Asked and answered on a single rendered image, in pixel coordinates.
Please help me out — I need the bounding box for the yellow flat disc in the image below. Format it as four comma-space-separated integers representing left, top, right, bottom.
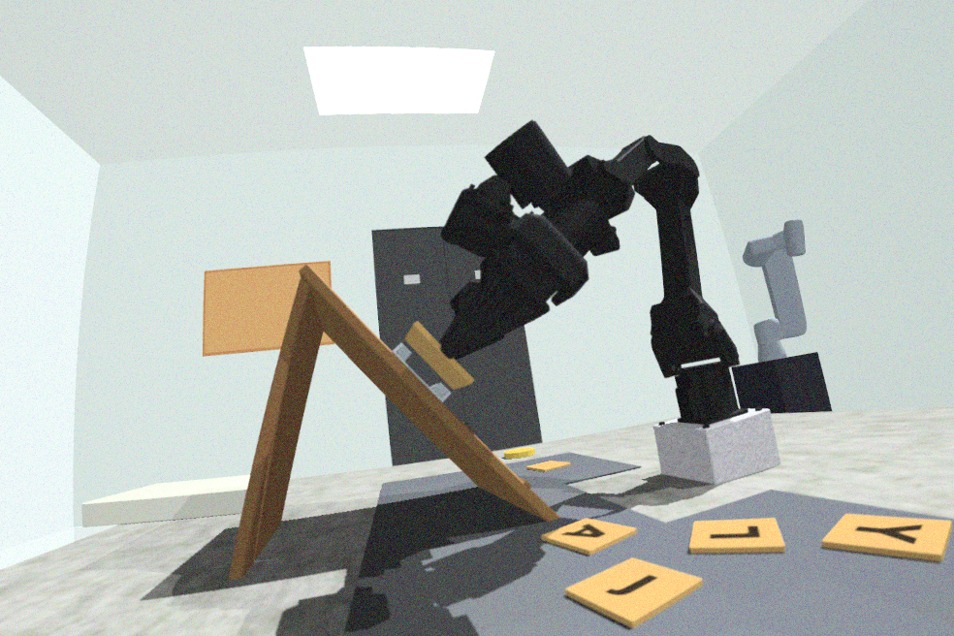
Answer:
503, 447, 536, 459

